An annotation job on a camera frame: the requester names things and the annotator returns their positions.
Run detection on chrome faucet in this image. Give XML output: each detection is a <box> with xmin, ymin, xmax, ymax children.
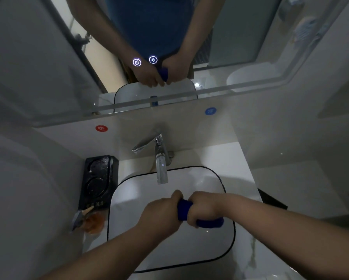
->
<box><xmin>132</xmin><ymin>132</ymin><xmax>175</xmax><ymax>185</ymax></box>

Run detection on person's left forearm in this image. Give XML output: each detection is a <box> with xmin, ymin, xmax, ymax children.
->
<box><xmin>39</xmin><ymin>222</ymin><xmax>176</xmax><ymax>280</ymax></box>

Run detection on large wall mirror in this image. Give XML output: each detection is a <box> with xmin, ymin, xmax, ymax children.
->
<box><xmin>0</xmin><ymin>0</ymin><xmax>349</xmax><ymax>128</ymax></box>

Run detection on orange plastic packet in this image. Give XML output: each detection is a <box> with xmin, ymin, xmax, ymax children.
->
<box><xmin>83</xmin><ymin>211</ymin><xmax>107</xmax><ymax>235</ymax></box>

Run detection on person's right hand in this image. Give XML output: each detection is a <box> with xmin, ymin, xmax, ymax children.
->
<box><xmin>187</xmin><ymin>191</ymin><xmax>237</xmax><ymax>228</ymax></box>

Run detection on white sink basin black rim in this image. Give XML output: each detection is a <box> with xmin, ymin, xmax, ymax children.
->
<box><xmin>106</xmin><ymin>165</ymin><xmax>236</xmax><ymax>273</ymax></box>

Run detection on person's left hand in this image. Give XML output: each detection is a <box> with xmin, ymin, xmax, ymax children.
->
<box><xmin>136</xmin><ymin>189</ymin><xmax>184</xmax><ymax>240</ymax></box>

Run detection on blue cloth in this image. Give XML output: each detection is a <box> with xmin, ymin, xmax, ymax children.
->
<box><xmin>177</xmin><ymin>199</ymin><xmax>225</xmax><ymax>229</ymax></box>

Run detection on black flat object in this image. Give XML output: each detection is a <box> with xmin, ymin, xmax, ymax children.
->
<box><xmin>257</xmin><ymin>188</ymin><xmax>288</xmax><ymax>210</ymax></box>

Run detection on person's right forearm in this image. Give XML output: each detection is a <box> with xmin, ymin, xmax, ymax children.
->
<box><xmin>228</xmin><ymin>194</ymin><xmax>349</xmax><ymax>280</ymax></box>

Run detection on black tray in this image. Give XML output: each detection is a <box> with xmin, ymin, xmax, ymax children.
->
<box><xmin>78</xmin><ymin>155</ymin><xmax>119</xmax><ymax>210</ymax></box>

